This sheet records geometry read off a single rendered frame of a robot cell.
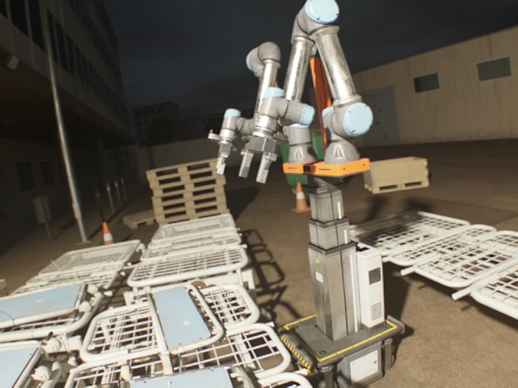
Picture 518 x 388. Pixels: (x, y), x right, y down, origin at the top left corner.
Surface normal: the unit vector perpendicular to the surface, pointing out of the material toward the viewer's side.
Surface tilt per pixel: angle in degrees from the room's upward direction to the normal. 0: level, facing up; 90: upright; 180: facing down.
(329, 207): 90
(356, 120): 97
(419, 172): 90
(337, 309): 90
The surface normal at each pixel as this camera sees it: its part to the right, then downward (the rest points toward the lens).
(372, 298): 0.34, 0.11
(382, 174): -0.11, 0.19
